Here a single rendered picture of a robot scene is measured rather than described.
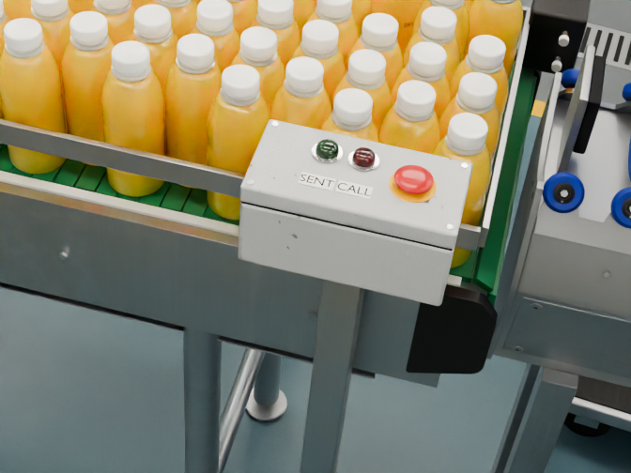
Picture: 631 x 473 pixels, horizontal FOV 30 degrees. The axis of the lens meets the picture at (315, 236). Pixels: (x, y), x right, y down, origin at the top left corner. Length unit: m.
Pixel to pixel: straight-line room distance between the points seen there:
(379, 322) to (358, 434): 0.92
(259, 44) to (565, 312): 0.48
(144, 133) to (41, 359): 1.12
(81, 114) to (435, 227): 0.46
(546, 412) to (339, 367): 0.43
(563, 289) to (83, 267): 0.56
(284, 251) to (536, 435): 0.66
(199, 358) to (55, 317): 0.96
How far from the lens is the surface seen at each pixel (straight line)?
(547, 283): 1.37
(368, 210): 1.05
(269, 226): 1.09
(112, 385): 2.29
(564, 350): 1.53
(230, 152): 1.24
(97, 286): 1.42
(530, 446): 1.69
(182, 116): 1.27
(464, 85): 1.23
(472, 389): 2.33
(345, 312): 1.20
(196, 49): 1.25
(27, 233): 1.40
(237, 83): 1.20
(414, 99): 1.20
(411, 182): 1.07
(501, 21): 1.41
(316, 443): 1.39
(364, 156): 1.09
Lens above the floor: 1.84
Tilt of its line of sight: 46 degrees down
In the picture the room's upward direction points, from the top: 6 degrees clockwise
